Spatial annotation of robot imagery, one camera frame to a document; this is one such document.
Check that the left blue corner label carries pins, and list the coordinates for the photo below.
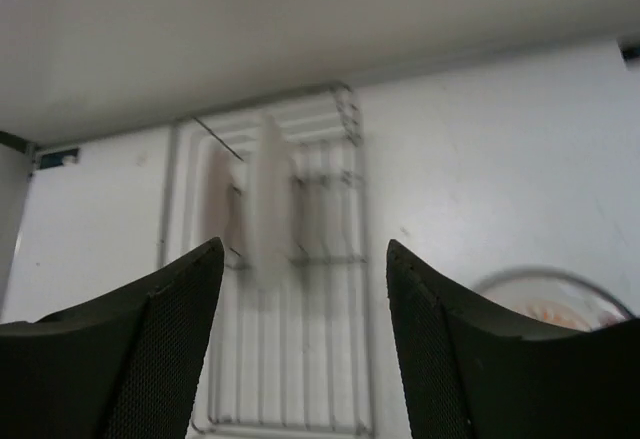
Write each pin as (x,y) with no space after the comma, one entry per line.
(59,158)

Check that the orange sunburst plate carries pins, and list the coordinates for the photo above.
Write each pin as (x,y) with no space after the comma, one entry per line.
(554,296)

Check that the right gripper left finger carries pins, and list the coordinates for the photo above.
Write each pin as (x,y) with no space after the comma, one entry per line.
(123,365)

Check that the wire dish rack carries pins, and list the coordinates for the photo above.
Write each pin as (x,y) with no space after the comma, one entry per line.
(288,357)

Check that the white plate green pattern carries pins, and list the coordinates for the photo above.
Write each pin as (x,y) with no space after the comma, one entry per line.
(269,205)

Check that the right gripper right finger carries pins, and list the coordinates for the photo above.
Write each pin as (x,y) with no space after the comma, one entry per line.
(471,368)

